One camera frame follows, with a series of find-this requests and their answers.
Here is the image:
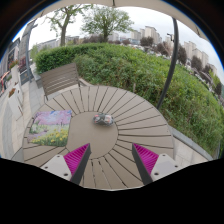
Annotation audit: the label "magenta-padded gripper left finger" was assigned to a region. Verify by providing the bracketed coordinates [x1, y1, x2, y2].
[40, 142, 93, 186]

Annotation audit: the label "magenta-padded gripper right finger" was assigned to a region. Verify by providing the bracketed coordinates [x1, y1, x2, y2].
[131, 142, 184, 186]

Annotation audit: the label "transparent grey computer mouse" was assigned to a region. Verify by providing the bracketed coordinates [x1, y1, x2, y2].
[92, 112, 115, 127]

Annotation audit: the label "cherry blossom print mouse pad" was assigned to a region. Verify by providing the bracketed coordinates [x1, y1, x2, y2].
[27, 109, 73, 148]

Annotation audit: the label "large white flower planter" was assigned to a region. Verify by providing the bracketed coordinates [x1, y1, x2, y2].
[7, 87, 25, 118]

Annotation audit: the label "green hedge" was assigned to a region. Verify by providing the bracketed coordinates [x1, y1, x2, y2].
[33, 42, 224, 158]

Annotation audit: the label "brown slatted outdoor chair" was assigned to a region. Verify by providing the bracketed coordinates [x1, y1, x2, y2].
[39, 62, 85, 102]

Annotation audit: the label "curved black parasol pole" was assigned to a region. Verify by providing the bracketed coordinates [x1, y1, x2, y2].
[156, 17, 180, 111]

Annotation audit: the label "small white flower planter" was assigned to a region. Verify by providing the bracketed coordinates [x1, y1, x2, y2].
[8, 59, 22, 86]

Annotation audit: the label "tall grey sign pillar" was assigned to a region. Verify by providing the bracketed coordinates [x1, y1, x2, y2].
[17, 19, 38, 86]

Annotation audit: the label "far apartment buildings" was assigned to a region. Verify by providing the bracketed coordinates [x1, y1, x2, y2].
[36, 25, 219, 78]

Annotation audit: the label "thin sparse-leafed tree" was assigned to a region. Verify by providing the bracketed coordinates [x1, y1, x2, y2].
[44, 3, 94, 48]

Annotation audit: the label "round leafy tree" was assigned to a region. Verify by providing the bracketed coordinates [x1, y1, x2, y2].
[81, 5, 135, 43]

